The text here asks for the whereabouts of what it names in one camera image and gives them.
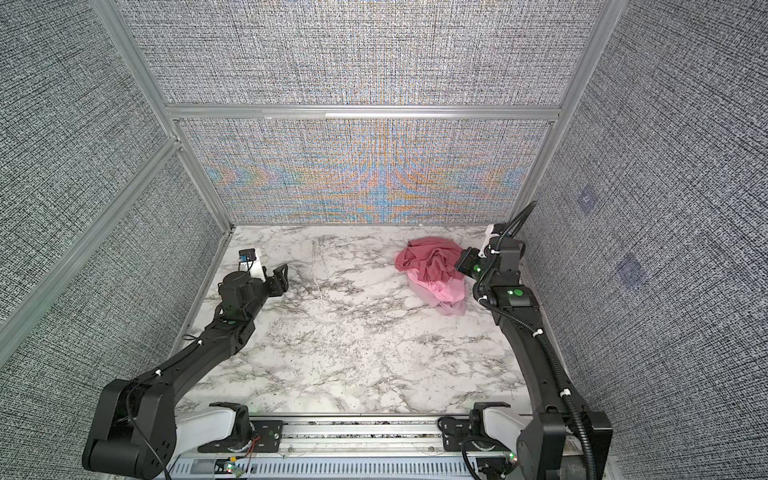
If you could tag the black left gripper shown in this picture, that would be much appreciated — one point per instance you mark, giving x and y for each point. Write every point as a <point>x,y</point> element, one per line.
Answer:
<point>276,284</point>

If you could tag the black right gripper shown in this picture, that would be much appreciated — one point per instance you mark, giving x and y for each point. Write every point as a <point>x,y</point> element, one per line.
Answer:
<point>469,256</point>

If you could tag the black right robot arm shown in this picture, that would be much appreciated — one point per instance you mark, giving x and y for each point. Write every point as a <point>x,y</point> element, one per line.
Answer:
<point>534,360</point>

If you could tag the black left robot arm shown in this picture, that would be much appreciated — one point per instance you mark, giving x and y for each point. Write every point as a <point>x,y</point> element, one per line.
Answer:
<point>134,431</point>

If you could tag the dark rose ribbed cloth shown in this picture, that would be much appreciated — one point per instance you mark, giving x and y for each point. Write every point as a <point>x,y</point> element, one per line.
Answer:
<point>433,259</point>

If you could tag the bright pink cloth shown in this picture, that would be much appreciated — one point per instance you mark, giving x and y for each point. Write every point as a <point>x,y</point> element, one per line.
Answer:
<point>447,298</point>

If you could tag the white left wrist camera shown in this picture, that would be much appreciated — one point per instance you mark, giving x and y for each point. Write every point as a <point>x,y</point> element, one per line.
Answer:
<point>249,260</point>

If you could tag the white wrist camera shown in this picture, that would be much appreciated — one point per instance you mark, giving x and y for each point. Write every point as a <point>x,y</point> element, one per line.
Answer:
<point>249,260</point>
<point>492,232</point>

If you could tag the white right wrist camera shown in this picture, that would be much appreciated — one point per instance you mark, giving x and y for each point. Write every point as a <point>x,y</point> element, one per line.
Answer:
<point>492,232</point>

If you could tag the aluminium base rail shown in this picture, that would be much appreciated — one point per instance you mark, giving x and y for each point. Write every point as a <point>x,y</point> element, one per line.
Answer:
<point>375,446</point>

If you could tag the aluminium enclosure frame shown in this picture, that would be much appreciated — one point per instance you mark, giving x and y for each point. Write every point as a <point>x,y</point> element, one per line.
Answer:
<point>34,307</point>

